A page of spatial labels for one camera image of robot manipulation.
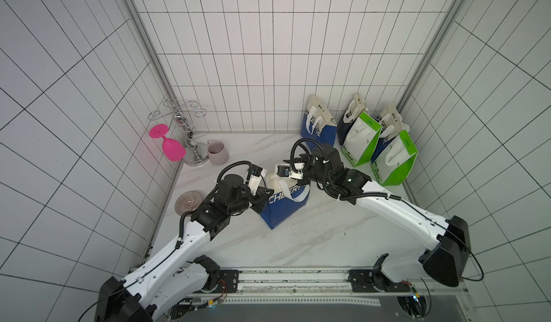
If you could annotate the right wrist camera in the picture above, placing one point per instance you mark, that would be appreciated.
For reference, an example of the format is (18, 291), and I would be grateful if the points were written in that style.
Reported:
(290, 170)

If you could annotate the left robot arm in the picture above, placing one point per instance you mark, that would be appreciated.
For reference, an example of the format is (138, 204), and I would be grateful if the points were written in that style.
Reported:
(180, 268)

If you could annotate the chrome glass holder stand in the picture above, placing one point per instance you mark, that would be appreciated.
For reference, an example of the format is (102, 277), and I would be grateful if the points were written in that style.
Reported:
(196, 152)

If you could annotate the mauve ceramic mug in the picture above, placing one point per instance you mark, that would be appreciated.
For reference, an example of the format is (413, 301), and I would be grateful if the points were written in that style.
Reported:
(217, 152)

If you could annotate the blue Cheerful bag front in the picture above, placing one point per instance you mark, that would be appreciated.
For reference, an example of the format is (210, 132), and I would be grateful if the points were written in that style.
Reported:
(287, 198)

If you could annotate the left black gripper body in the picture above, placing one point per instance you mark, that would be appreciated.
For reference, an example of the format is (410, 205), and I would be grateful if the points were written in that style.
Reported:
(246, 198)

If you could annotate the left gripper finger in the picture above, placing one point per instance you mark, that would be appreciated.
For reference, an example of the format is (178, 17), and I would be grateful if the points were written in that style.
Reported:
(264, 191)
(260, 202)

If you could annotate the round drain cover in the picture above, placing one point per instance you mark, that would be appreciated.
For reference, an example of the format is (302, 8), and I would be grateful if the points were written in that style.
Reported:
(188, 202)

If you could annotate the pink plastic wine glass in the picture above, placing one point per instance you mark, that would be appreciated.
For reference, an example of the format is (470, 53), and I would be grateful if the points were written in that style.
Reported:
(171, 148)

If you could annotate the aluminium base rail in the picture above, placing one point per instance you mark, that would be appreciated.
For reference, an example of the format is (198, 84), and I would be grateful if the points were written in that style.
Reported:
(300, 281)

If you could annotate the green white bag right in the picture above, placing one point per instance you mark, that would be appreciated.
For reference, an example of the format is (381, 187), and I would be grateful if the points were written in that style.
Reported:
(394, 159)

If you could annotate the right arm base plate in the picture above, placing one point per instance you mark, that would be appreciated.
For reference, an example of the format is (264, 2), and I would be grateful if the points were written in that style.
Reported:
(363, 281)

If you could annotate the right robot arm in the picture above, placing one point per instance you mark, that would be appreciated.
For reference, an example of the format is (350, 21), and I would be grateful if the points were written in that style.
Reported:
(444, 243)

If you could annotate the blue cheerful bag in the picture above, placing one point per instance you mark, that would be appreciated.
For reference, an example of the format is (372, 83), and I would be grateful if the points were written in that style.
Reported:
(318, 123)
(287, 198)

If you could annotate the dark blue bag behind right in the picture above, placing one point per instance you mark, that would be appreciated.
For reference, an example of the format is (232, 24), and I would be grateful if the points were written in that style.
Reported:
(392, 124)

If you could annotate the dark bag behind left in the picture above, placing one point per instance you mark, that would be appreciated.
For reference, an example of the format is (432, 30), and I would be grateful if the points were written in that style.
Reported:
(353, 111)

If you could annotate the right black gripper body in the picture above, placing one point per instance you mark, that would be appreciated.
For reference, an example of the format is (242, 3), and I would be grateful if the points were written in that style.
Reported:
(308, 173)

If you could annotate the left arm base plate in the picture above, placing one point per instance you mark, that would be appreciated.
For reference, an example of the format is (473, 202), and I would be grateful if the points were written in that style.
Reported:
(227, 282)

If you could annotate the green white bag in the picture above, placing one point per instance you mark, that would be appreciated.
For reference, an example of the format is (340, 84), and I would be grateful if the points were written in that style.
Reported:
(361, 140)
(394, 159)

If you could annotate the green white bag left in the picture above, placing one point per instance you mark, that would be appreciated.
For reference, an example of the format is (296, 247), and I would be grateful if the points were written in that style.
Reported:
(361, 140)

